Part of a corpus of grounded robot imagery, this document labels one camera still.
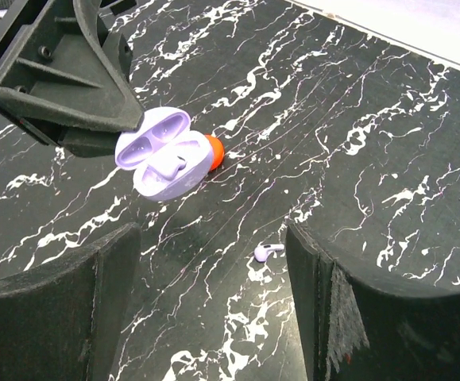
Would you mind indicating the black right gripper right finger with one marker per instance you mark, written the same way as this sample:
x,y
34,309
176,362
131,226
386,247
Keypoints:
x,y
357,322

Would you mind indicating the purple earbud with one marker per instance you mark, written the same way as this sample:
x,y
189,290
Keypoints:
x,y
167,167
262,251

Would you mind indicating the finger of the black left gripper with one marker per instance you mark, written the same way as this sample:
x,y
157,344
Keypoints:
x,y
90,139

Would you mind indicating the orange earbud charging case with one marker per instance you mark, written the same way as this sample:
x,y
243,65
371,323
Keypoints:
x,y
218,151

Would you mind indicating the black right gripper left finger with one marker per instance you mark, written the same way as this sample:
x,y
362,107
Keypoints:
x,y
62,320

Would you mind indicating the purple charging case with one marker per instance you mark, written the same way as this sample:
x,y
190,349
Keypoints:
x,y
164,131

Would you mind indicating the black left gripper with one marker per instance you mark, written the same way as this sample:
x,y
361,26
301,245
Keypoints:
x,y
25,45

